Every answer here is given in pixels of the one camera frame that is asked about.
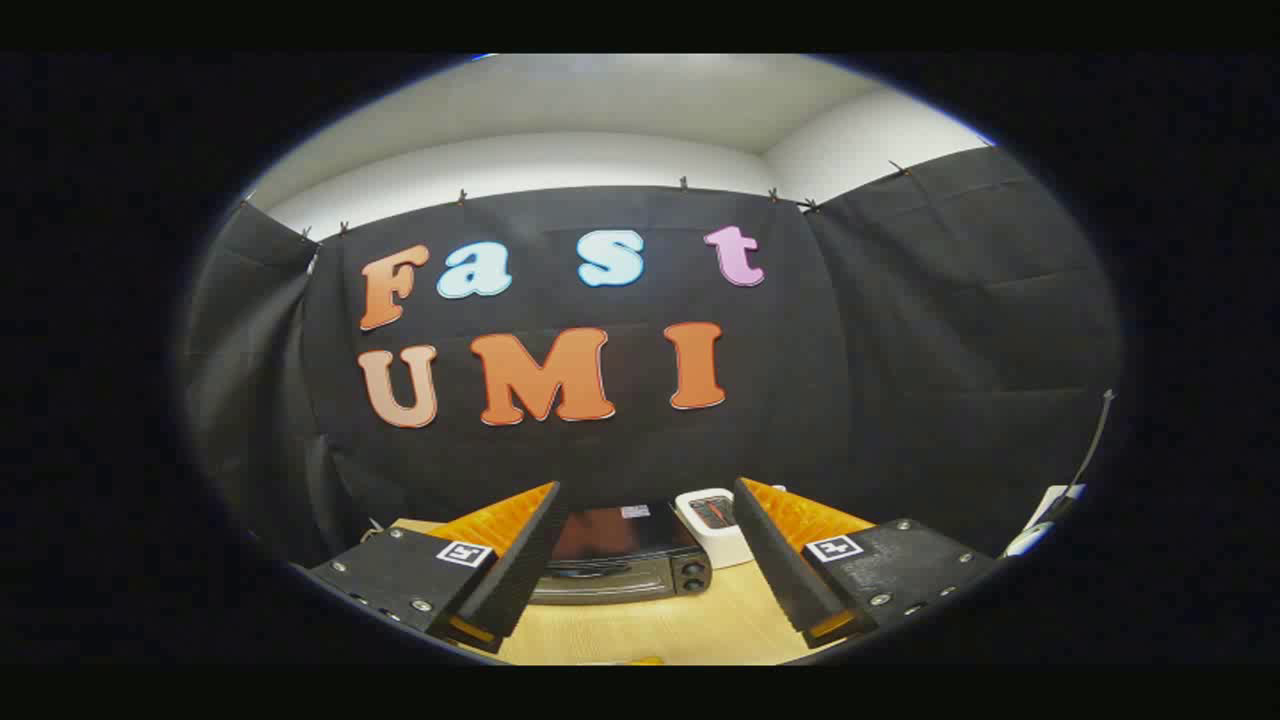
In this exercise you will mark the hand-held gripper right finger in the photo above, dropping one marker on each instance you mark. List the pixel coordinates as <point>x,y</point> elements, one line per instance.
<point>775,560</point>

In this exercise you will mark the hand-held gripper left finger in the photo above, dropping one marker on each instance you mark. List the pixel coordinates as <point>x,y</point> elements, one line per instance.
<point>520,570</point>

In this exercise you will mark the black toaster oven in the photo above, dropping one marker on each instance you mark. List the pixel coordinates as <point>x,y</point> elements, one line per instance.
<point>620,575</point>

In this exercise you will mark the white pop-up toaster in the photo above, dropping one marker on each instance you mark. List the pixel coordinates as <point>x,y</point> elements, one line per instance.
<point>725,545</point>

